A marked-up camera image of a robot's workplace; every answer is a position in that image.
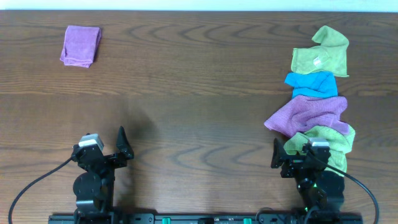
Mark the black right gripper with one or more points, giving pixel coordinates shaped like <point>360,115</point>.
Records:
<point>292,162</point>

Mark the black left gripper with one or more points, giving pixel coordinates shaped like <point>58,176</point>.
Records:
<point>109,159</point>

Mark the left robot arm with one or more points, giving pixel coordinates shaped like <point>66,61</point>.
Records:
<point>94,189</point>

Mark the crumpled purple cloth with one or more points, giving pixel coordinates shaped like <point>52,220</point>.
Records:
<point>302,113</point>

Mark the blue cloth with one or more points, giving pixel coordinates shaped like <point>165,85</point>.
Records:
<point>318,84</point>

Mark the light green cloth with tag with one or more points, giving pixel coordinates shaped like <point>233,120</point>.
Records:
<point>328,56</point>

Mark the crumpled green cloth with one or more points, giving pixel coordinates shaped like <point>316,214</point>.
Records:
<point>340,144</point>

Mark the folded purple cloth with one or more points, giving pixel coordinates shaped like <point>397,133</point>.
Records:
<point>80,45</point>

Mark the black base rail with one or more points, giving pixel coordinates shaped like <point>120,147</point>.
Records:
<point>148,218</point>

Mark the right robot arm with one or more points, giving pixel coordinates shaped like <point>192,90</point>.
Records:
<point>317,186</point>

